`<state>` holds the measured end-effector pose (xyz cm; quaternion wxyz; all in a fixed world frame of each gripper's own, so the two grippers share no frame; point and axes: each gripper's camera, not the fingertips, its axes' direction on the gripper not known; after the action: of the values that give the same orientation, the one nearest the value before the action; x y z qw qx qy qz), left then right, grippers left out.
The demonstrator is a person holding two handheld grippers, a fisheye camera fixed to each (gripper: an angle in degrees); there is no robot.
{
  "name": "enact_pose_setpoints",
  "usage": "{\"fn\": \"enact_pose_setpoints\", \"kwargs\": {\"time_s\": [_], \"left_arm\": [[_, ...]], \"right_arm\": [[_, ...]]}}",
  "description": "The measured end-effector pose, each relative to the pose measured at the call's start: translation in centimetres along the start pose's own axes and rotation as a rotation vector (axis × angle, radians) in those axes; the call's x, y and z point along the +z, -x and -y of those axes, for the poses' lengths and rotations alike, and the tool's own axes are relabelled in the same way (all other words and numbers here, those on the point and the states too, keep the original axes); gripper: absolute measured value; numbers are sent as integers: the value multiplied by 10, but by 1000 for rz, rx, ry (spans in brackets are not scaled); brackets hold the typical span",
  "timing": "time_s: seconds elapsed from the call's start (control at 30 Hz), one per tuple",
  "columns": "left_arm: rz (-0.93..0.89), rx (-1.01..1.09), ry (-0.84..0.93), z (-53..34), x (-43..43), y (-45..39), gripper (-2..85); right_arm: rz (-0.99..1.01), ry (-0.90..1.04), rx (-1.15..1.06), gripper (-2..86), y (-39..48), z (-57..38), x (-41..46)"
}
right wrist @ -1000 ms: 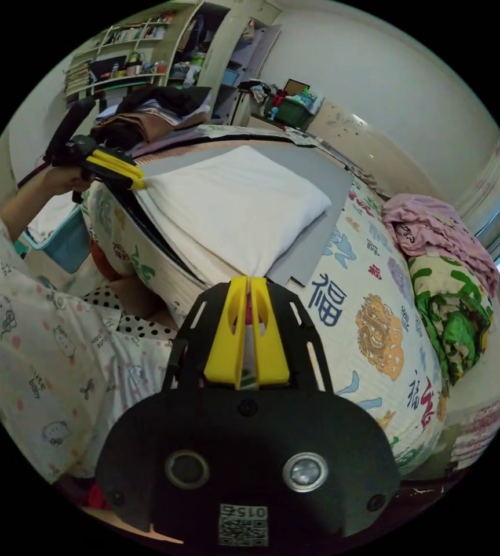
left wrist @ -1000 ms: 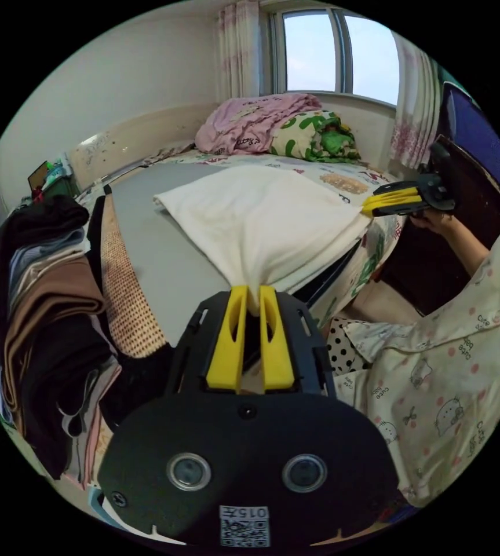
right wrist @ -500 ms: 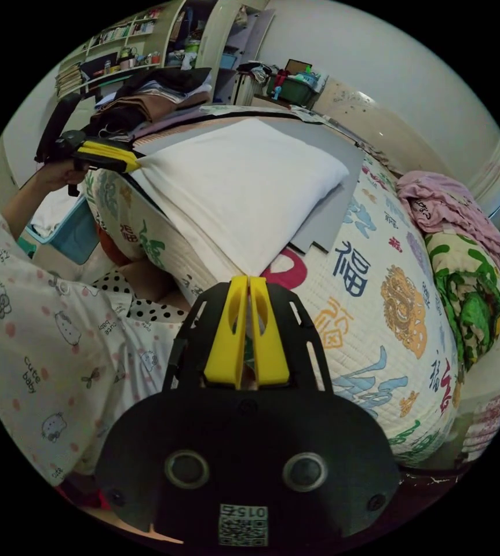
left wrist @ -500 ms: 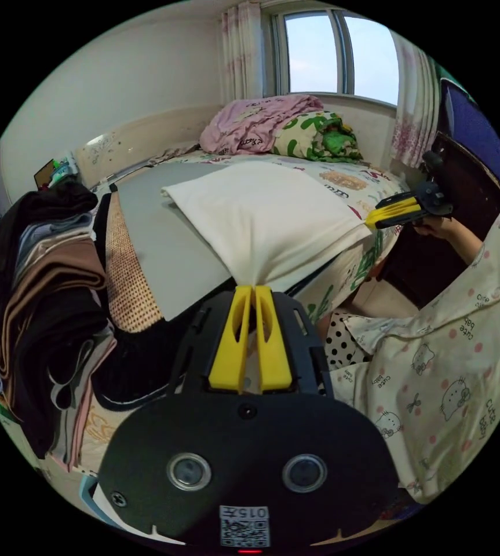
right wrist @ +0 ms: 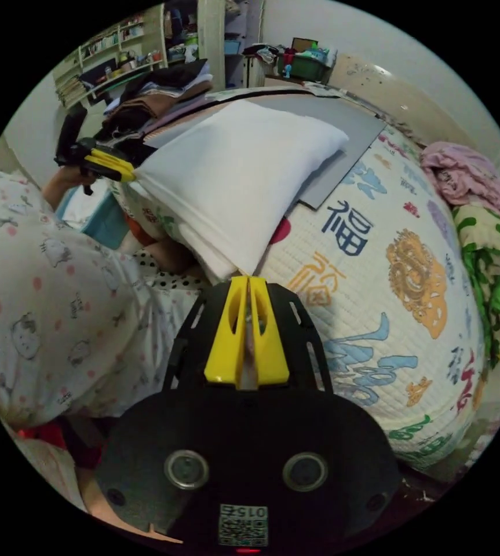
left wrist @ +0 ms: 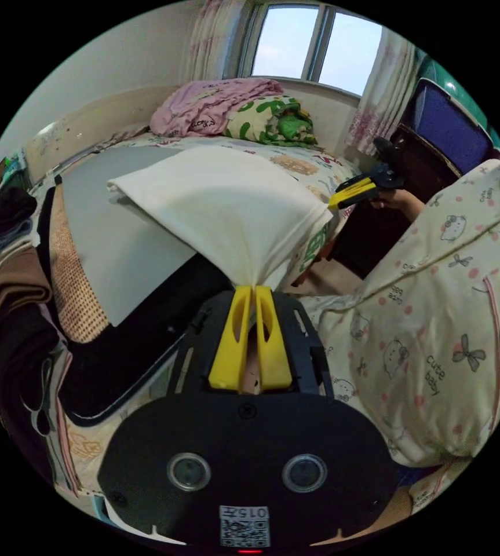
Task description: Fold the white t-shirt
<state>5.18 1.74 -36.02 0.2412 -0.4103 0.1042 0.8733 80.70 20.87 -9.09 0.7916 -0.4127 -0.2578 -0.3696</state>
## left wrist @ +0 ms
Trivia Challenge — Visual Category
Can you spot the white t-shirt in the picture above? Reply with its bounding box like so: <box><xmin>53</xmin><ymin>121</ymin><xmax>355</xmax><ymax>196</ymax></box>
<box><xmin>106</xmin><ymin>145</ymin><xmax>334</xmax><ymax>291</ymax></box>

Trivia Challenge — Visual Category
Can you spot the person's left hand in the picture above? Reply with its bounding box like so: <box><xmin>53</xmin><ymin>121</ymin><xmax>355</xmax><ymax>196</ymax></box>
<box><xmin>313</xmin><ymin>485</ymin><xmax>414</xmax><ymax>551</ymax></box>

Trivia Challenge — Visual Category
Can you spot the bed with printed sheet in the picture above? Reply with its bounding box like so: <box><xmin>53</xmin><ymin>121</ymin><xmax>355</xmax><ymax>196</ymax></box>
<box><xmin>25</xmin><ymin>85</ymin><xmax>363</xmax><ymax>500</ymax></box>

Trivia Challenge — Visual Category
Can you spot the pink folded blanket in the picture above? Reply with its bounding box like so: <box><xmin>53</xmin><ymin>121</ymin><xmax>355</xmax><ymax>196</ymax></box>
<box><xmin>150</xmin><ymin>78</ymin><xmax>285</xmax><ymax>138</ymax></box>

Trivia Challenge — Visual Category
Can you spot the person's right hand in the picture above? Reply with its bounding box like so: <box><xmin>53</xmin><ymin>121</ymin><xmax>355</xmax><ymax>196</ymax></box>
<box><xmin>371</xmin><ymin>190</ymin><xmax>422</xmax><ymax>218</ymax></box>

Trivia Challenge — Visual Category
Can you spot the green patterned rolled quilt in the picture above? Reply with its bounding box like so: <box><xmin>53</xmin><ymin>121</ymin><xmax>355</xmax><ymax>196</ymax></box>
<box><xmin>225</xmin><ymin>96</ymin><xmax>320</xmax><ymax>147</ymax></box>

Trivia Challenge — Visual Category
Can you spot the pink flowered curtain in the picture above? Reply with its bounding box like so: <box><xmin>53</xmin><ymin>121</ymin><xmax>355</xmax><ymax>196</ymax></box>
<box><xmin>346</xmin><ymin>29</ymin><xmax>417</xmax><ymax>156</ymax></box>
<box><xmin>180</xmin><ymin>0</ymin><xmax>256</xmax><ymax>84</ymax></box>

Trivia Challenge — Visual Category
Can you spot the black pad with white edge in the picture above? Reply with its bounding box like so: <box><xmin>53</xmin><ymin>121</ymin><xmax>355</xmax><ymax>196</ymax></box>
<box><xmin>35</xmin><ymin>185</ymin><xmax>236</xmax><ymax>427</ymax></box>

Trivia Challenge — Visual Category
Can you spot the dark wooden cupboard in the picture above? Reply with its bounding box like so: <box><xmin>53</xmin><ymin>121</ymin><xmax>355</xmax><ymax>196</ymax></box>
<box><xmin>331</xmin><ymin>77</ymin><xmax>495</xmax><ymax>280</ymax></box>

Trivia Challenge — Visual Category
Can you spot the person's body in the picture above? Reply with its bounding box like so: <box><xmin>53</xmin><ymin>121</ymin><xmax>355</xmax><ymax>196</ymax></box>
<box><xmin>297</xmin><ymin>158</ymin><xmax>500</xmax><ymax>513</ymax></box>

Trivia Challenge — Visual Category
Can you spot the pile of clothes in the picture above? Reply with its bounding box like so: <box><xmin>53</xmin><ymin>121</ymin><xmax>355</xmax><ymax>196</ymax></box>
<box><xmin>0</xmin><ymin>186</ymin><xmax>82</xmax><ymax>498</ymax></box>

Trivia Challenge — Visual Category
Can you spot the grey flat folding board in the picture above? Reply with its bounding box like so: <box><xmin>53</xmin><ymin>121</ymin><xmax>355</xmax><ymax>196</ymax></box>
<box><xmin>60</xmin><ymin>145</ymin><xmax>199</xmax><ymax>327</ymax></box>

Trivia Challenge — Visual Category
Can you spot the window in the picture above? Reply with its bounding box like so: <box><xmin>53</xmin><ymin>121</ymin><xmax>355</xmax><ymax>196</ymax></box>
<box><xmin>236</xmin><ymin>3</ymin><xmax>384</xmax><ymax>97</ymax></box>

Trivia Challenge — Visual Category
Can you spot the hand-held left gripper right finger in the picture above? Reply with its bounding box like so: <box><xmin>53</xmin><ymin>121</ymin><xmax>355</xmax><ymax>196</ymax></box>
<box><xmin>256</xmin><ymin>286</ymin><xmax>294</xmax><ymax>392</ymax></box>

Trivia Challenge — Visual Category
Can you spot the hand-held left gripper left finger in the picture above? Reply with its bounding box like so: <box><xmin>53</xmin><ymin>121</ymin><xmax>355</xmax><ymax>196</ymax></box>
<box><xmin>209</xmin><ymin>286</ymin><xmax>253</xmax><ymax>389</ymax></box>

